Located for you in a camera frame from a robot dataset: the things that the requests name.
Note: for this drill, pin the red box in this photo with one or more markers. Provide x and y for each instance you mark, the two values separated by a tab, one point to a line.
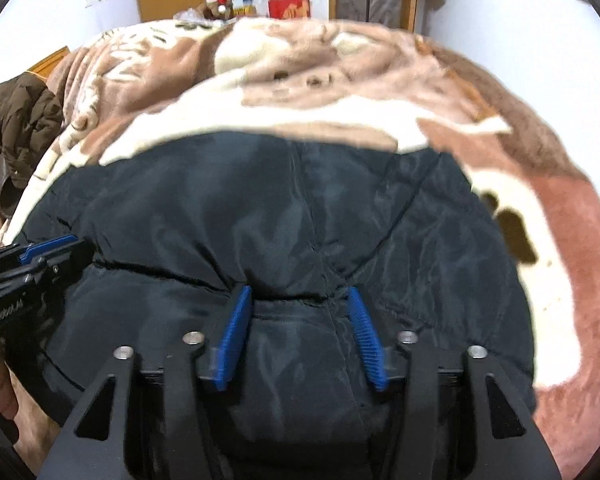
290	8

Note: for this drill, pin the brown puffer jacket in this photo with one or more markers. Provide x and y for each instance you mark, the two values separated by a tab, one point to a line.
15	125

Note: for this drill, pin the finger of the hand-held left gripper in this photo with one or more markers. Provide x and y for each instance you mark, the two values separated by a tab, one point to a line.
70	262
47	249

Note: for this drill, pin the clear plastic bag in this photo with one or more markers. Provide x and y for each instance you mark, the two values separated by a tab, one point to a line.
192	16

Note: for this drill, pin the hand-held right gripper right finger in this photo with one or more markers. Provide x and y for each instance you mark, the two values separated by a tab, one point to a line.
367	340

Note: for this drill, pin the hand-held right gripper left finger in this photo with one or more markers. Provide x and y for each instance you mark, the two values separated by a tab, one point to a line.
232	340

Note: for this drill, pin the clear plastic jar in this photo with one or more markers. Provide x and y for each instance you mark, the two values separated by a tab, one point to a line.
244	0

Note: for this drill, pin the black puffer jacket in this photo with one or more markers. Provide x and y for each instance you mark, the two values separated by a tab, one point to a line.
280	210

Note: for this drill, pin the brown printed blanket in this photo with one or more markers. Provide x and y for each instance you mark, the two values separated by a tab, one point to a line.
330	60

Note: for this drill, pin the plush toy with red hat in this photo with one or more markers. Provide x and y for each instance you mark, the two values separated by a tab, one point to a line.
216	6

